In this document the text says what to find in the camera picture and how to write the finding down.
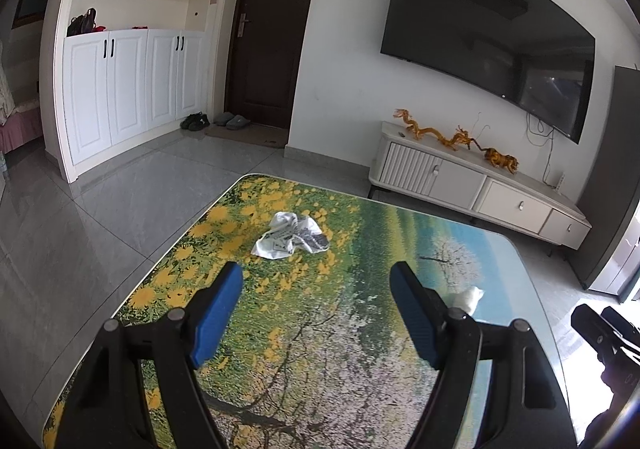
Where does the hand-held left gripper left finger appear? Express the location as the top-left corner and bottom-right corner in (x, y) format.
(54, 261), (245, 449)

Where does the golden dragon figurine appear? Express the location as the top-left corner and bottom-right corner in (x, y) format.
(392, 108), (476, 150)

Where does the dark power cable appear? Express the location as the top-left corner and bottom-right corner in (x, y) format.
(542, 134), (557, 186)

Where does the dark brown entrance door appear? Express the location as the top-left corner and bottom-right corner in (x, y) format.
(223, 0), (326, 130)

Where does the white tissue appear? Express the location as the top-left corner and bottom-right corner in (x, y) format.
(446, 286), (486, 315)

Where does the white low television cabinet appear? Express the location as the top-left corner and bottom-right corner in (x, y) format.
(368, 120), (592, 250)

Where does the dark bag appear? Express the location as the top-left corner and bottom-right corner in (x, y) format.
(66, 8), (108, 37)

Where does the white built-in cabinet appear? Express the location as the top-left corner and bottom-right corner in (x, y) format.
(40, 0), (236, 185)

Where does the brown doormat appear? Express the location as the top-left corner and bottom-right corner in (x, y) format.
(204, 123), (290, 147)

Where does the golden tiger figurine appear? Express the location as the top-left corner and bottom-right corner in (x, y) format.
(482, 148), (520, 175)

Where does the white printed paper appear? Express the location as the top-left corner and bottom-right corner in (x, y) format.
(250, 210), (332, 261)

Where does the large black wall television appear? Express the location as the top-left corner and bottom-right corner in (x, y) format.
(380, 0), (597, 145)

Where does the looped thin cable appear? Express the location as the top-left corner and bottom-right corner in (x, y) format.
(525, 113), (551, 136)

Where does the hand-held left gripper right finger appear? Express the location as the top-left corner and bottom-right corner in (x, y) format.
(389, 261), (571, 449)

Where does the bed with pink skirt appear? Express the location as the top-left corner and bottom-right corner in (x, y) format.
(0, 39), (46, 155)

